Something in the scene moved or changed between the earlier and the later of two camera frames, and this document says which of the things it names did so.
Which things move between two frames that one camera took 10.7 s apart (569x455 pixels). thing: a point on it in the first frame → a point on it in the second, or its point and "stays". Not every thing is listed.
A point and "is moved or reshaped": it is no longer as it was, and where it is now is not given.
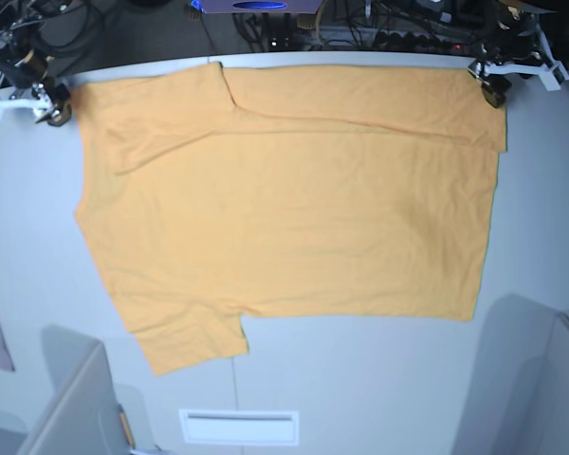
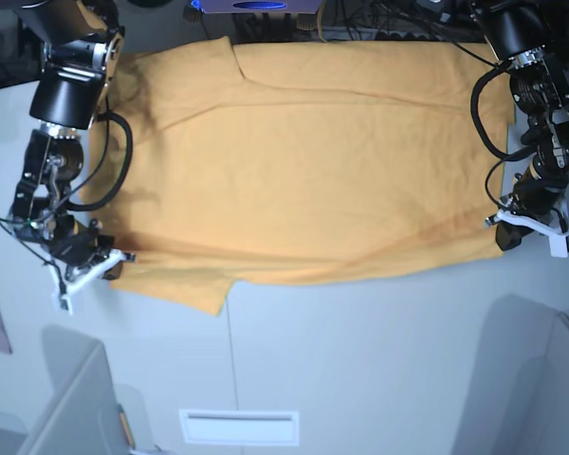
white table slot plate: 240,427 stays
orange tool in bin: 126,428 stays
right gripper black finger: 494,88 → 509,236
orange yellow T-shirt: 217,190 is moved or reshaped
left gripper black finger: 62,115 → 113,273
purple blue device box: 261,7 stays
